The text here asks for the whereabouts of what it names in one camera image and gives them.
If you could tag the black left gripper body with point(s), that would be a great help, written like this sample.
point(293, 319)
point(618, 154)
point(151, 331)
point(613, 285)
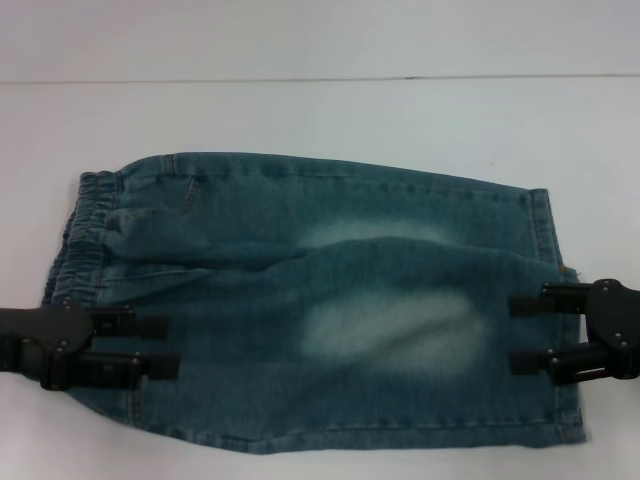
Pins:
point(35, 330)

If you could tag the blue denim shorts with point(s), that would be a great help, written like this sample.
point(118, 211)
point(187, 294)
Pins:
point(310, 280)

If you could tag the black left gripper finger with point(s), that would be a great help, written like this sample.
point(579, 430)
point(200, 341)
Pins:
point(135, 327)
point(125, 367)

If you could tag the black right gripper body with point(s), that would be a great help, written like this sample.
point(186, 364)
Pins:
point(615, 312)

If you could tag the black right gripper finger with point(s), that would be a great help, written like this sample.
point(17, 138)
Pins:
point(550, 300)
point(560, 362)

